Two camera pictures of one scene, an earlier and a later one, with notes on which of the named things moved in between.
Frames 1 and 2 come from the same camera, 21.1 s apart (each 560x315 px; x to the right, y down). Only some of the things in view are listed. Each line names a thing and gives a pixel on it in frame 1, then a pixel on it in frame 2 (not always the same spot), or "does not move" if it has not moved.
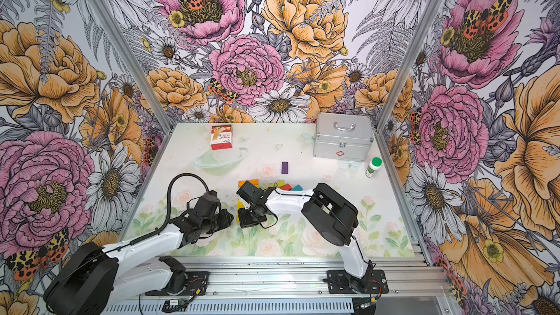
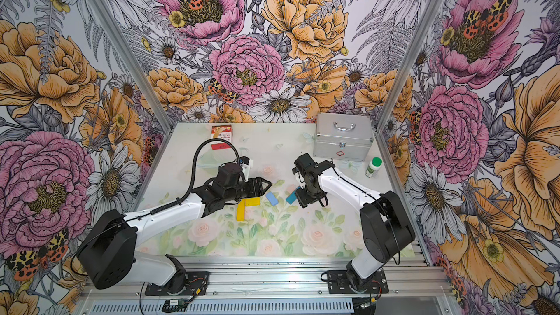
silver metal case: [343, 135] does not move
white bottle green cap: [373, 167] does not move
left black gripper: [224, 222] → [255, 187]
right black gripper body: [251, 216] → [310, 195]
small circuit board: [174, 305] does not move
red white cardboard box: [221, 137] does not move
